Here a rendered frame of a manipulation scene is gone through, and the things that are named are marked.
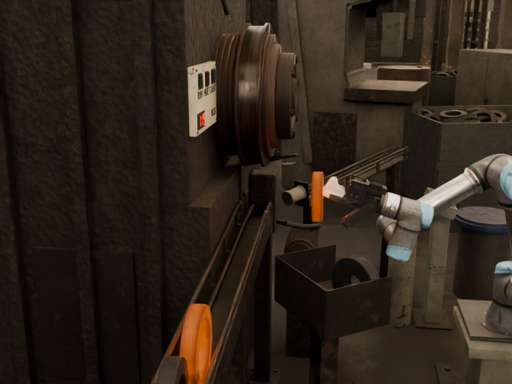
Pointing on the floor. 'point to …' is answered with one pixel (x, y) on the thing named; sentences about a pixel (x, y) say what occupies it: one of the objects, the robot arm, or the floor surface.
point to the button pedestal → (436, 273)
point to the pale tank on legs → (465, 30)
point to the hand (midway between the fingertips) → (318, 190)
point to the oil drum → (420, 74)
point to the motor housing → (297, 236)
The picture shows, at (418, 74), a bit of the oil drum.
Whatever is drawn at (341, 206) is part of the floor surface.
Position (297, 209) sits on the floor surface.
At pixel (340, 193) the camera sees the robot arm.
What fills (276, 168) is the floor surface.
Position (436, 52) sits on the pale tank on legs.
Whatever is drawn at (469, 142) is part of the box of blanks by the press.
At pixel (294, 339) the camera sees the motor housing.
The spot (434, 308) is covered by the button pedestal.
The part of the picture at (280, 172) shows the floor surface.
